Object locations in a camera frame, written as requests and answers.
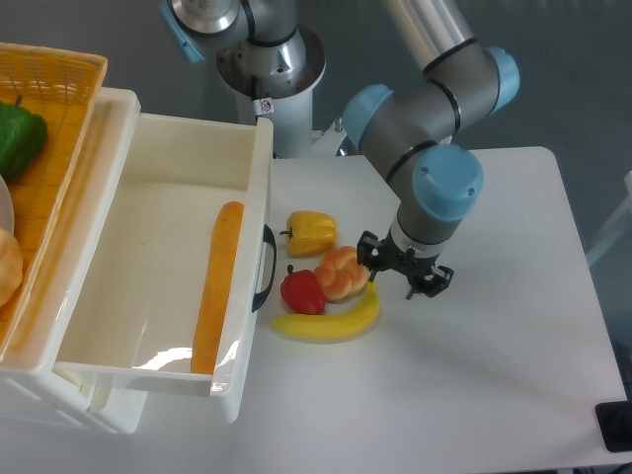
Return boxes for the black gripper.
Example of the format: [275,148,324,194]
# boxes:
[356,230,453,299]

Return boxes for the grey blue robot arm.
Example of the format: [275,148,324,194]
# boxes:
[160,1,520,297]

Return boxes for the white drawer cabinet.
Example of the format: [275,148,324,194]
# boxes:
[1,88,146,434]

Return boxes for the braided bread roll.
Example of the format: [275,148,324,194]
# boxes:
[314,246,368,302]

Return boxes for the yellow banana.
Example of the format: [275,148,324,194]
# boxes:
[271,281,380,342]

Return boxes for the yellow bell pepper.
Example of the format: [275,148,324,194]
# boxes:
[280,210,338,257]

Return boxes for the red bell pepper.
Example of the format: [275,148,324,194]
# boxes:
[280,265,326,315]

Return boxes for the long baguette bread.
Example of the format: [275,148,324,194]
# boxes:
[191,201,244,375]

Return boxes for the black device at edge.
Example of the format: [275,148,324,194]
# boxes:
[594,401,631,452]

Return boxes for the orange plastic basket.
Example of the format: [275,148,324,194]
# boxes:
[1,42,108,353]

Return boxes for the round bread bun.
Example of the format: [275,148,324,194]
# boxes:
[0,228,23,305]

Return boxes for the white plate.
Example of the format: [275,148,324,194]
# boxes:
[0,177,15,234]

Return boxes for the green bell pepper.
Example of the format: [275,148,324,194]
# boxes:
[1,95,47,181]

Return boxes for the white chair frame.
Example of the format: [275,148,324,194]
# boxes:
[586,172,631,268]

